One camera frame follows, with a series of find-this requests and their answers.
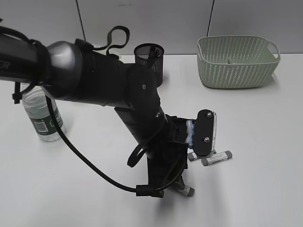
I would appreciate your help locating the translucent green wavy plate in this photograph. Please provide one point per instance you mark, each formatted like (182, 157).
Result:
(104, 52)

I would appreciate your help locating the black marker pen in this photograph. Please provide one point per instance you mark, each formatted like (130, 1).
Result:
(154, 53)

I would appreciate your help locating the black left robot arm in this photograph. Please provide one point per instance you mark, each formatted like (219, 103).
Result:
(75, 72)

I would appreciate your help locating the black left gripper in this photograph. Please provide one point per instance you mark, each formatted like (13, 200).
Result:
(166, 153)

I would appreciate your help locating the grey white eraser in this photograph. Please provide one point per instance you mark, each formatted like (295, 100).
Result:
(217, 158)
(192, 156)
(187, 191)

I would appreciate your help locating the light green plastic basket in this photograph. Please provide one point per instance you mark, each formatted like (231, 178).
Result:
(255, 57)

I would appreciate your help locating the clear water bottle green label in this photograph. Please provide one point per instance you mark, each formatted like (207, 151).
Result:
(35, 105)

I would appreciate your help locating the black mesh pen holder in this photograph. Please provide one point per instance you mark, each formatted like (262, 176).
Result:
(141, 53)

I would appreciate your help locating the grey white eraser bottom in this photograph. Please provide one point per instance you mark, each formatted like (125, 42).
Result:
(187, 191)

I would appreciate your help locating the waste paper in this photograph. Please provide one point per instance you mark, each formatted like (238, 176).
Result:
(229, 61)

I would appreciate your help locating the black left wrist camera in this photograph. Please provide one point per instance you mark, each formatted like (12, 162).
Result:
(201, 133)

